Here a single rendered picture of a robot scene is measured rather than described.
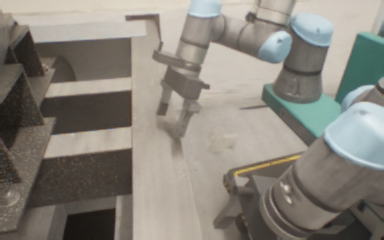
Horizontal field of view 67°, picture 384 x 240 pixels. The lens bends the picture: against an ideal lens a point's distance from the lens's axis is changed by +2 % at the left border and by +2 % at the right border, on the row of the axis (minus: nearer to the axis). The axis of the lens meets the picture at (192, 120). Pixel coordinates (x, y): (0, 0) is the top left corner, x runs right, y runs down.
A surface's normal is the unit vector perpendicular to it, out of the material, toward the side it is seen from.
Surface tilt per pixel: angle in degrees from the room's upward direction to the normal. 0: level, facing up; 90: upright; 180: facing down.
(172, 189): 0
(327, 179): 74
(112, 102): 90
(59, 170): 90
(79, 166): 90
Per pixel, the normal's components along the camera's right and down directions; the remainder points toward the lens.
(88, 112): 0.17, 0.58
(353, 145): -0.74, 0.05
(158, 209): 0.00, -0.81
